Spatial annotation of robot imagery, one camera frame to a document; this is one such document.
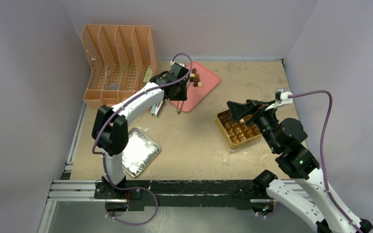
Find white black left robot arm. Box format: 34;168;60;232
92;63;191;199

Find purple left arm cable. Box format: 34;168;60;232
91;53;194;226

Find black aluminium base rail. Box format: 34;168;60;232
46;179;306;213

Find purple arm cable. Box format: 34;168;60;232
288;90;373;233
91;53;194;226

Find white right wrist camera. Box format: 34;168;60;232
265;88;293;110

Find pink plastic tray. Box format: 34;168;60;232
182;62;220;112

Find grey blue stapler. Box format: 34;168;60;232
151;101;164;117

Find pink tongs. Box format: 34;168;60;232
176;101;185;115

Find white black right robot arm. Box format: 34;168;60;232
227;99;373;233

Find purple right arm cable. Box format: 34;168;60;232
288;90;373;233

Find green eraser block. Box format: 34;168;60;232
143;66;153;83

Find silver foil tray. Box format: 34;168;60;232
122;128;161;178

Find gold chocolate box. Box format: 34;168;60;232
215;110;262;150

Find orange plastic file organizer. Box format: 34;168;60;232
81;24;158;109

